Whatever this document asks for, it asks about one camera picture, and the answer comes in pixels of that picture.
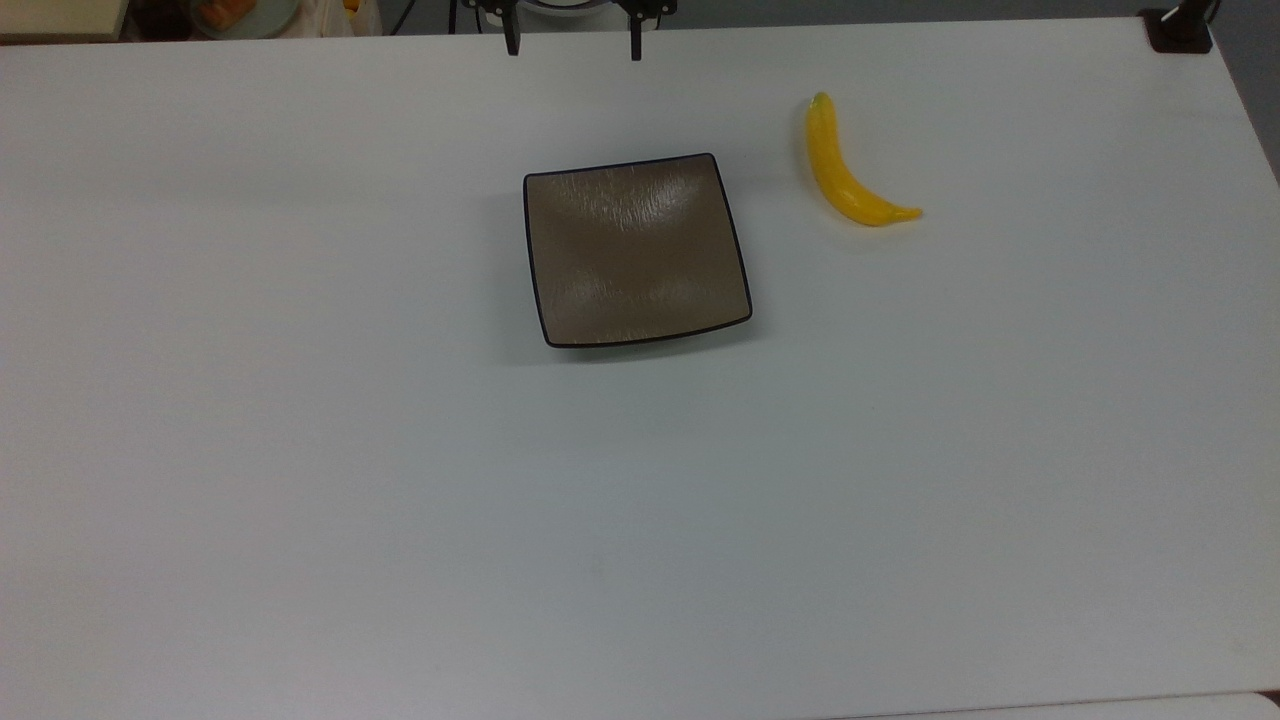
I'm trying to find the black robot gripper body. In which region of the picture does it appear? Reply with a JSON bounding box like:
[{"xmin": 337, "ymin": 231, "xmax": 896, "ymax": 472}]
[{"xmin": 468, "ymin": 0, "xmax": 679, "ymax": 23}]

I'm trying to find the yellow banana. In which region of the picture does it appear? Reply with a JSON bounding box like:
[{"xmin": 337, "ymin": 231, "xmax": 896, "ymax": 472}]
[{"xmin": 806, "ymin": 92, "xmax": 924, "ymax": 227}]

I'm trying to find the square brown ceramic plate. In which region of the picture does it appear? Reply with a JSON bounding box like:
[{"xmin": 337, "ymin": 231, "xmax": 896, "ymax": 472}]
[{"xmin": 523, "ymin": 153, "xmax": 753, "ymax": 349}]

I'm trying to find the translucent plastic bag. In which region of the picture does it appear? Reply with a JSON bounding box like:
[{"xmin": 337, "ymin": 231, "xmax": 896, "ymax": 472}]
[{"xmin": 298, "ymin": 0, "xmax": 383, "ymax": 38}]

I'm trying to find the bowl with orange food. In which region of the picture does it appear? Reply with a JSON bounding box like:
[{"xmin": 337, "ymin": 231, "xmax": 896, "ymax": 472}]
[{"xmin": 190, "ymin": 0, "xmax": 303, "ymax": 40}]

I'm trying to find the beige box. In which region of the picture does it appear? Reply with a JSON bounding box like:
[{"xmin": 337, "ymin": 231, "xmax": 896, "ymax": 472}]
[{"xmin": 0, "ymin": 0, "xmax": 131, "ymax": 43}]

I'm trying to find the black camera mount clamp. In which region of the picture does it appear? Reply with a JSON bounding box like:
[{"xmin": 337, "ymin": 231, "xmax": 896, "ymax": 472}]
[{"xmin": 1140, "ymin": 0, "xmax": 1217, "ymax": 54}]

